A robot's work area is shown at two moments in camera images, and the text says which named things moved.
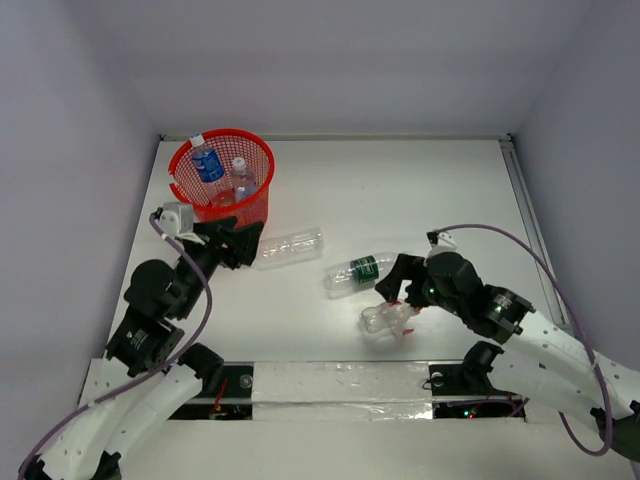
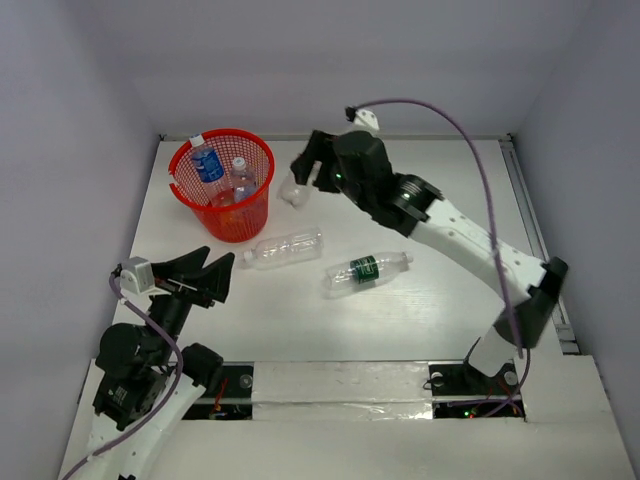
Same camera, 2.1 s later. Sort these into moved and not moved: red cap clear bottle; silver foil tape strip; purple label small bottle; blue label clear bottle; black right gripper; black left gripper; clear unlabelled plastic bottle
Moved: red cap clear bottle; black right gripper; black left gripper
Not moved: silver foil tape strip; blue label clear bottle; purple label small bottle; clear unlabelled plastic bottle
